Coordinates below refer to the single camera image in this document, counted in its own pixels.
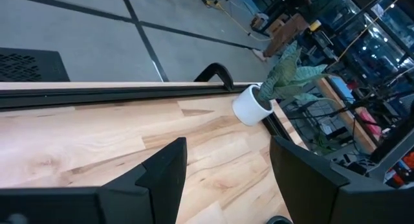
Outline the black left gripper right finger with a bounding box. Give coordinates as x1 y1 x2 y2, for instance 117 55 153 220
270 135 414 224

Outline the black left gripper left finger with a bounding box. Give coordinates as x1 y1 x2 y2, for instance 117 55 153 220
0 137 188 224

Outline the dark green plastic cup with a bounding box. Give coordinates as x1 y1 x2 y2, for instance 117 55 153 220
266 215 294 224

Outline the long wooden table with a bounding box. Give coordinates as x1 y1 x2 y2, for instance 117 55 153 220
314 76 378 154

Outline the white round plant pot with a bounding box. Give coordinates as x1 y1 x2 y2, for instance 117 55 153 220
231 84 275 127

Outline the green snake plant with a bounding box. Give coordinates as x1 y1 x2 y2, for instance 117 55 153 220
258 39 337 104

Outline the person's foot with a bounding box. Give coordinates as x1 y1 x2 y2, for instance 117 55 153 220
252 48 268 63

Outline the wooden workbench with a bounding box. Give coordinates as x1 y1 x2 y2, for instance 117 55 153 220
263 12 311 58

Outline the black perforated case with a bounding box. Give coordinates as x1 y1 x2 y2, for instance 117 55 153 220
0 47 71 83

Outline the cardboard box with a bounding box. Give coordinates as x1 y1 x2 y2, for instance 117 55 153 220
250 12 270 31

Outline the black curved bracket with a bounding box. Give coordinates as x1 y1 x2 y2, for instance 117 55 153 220
193 62 235 92

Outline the yellow floor cable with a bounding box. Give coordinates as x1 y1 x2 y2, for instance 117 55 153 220
205 0 274 43

